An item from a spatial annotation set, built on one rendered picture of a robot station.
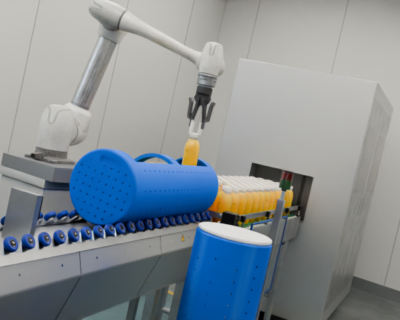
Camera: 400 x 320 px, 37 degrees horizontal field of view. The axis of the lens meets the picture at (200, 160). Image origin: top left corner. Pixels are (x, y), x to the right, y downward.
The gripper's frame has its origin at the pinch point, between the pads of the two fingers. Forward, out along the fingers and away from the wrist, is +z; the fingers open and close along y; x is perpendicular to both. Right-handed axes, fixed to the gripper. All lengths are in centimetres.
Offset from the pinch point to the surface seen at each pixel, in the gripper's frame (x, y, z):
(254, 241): -61, 57, 34
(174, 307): 9, 6, 89
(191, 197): -19.4, 13.3, 30.1
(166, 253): -34, 13, 54
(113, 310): 106, -76, 138
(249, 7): 462, -159, -163
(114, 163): -73, 3, 19
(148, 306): 9, -8, 93
